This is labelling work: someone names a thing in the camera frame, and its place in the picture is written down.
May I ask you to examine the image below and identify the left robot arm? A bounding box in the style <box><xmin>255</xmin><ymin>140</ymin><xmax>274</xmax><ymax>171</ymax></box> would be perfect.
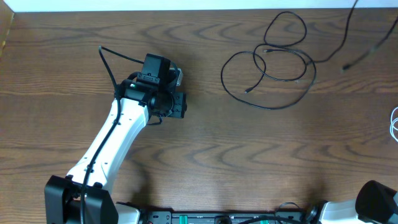
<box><xmin>44</xmin><ymin>54</ymin><xmax>187</xmax><ymax>223</ymax></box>

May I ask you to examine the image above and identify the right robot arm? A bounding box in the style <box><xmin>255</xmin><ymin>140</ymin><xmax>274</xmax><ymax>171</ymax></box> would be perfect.
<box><xmin>303</xmin><ymin>180</ymin><xmax>397</xmax><ymax>224</ymax></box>

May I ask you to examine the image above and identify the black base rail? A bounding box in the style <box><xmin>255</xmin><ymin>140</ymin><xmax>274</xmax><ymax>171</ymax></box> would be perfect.
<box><xmin>118</xmin><ymin>202</ymin><xmax>312</xmax><ymax>224</ymax></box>

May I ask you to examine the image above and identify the white usb cable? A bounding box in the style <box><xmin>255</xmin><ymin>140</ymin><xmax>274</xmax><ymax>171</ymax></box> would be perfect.
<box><xmin>389</xmin><ymin>106</ymin><xmax>398</xmax><ymax>144</ymax></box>

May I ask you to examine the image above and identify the black left camera cable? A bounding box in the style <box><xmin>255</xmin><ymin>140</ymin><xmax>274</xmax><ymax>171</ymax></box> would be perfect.
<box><xmin>77</xmin><ymin>45</ymin><xmax>147</xmax><ymax>224</ymax></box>

